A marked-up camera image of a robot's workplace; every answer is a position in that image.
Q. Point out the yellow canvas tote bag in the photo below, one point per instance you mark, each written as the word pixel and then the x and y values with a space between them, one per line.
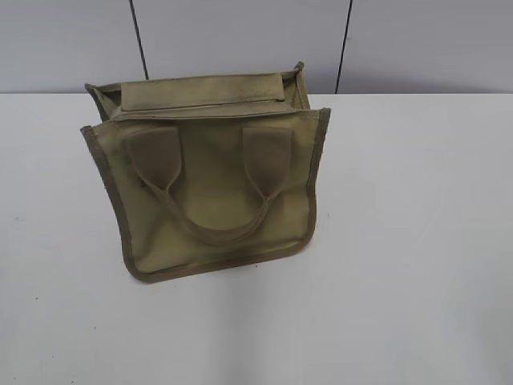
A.
pixel 210 172

